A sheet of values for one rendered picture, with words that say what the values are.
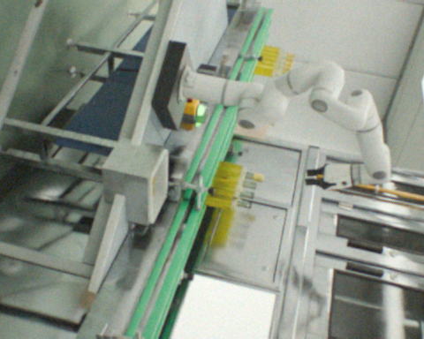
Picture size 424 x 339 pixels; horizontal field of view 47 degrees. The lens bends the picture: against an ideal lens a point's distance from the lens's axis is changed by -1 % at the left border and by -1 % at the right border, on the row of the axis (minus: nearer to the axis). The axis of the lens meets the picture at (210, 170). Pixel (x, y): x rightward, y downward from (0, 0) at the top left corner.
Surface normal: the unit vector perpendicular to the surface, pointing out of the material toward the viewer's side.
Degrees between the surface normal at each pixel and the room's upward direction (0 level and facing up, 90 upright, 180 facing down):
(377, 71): 90
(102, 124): 90
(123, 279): 90
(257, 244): 91
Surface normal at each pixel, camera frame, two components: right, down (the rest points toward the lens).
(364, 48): -0.24, 0.62
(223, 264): 0.07, -0.75
